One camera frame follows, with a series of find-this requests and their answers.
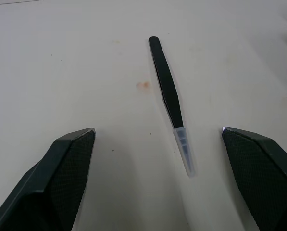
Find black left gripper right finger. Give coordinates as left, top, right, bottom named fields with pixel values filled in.
left=221, top=126, right=287, bottom=231

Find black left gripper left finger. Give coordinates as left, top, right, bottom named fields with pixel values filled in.
left=0, top=128, right=96, bottom=231

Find black tweezers with clear cap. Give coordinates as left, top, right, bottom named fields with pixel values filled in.
left=148, top=36, right=198, bottom=178

